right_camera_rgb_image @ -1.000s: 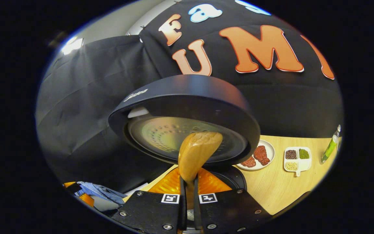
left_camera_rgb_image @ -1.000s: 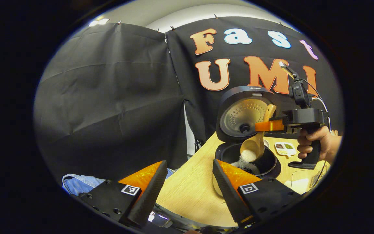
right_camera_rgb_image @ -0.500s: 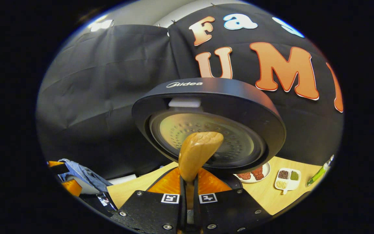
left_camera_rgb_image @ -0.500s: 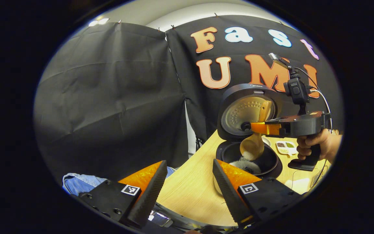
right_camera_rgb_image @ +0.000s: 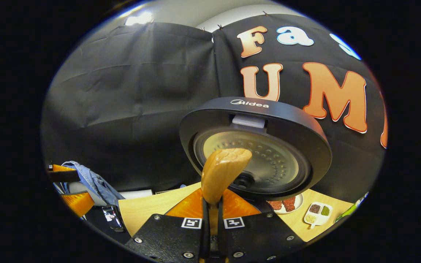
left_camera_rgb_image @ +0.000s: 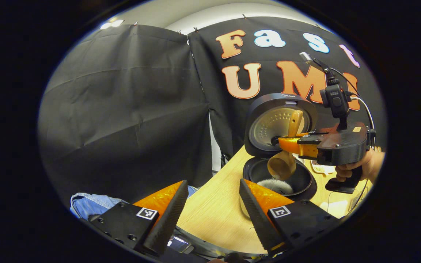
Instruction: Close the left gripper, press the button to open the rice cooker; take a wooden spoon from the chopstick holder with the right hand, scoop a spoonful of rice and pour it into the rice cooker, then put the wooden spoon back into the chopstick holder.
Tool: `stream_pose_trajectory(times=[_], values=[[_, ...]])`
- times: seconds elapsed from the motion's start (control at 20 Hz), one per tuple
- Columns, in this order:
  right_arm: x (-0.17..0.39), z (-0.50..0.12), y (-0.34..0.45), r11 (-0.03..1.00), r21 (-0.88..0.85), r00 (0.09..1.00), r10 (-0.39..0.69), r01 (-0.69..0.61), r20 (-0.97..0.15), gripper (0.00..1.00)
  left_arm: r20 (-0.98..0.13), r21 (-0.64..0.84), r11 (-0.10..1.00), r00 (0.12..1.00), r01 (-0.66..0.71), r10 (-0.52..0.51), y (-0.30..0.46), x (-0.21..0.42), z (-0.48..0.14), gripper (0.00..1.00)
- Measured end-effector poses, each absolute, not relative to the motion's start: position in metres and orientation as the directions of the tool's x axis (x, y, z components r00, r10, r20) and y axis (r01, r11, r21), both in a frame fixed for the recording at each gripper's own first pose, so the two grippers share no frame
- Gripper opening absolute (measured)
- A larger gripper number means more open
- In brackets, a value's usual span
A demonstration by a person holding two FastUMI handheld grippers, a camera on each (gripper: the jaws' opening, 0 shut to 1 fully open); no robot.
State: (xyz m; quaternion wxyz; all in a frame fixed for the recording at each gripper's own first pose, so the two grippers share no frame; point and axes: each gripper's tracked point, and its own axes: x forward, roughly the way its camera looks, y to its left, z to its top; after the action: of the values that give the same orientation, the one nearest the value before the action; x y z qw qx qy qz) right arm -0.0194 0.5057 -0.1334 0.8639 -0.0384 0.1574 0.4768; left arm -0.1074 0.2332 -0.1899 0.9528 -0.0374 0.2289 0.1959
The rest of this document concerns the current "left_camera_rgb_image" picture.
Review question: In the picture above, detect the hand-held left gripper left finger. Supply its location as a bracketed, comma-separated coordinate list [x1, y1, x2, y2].
[88, 180, 190, 256]

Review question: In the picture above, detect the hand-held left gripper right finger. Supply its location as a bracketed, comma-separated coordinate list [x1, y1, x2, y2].
[239, 178, 343, 257]

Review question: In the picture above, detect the wooden spoon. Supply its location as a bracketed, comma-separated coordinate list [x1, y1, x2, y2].
[267, 110, 304, 182]

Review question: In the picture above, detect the white rice pile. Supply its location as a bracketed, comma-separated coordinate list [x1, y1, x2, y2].
[257, 179, 294, 195]

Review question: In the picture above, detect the black rice cooker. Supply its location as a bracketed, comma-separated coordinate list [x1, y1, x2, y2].
[240, 93, 319, 220]

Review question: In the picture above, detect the white divided bean dish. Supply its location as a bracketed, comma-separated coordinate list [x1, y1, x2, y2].
[311, 160, 337, 176]

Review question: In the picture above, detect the person's blue jeans leg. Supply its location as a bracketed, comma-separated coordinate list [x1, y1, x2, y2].
[69, 185, 199, 220]

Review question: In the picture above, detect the black backdrop cloth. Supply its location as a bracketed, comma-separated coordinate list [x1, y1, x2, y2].
[37, 16, 386, 212]

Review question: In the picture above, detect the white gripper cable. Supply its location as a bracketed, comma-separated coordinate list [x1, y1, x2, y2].
[349, 95, 376, 129]

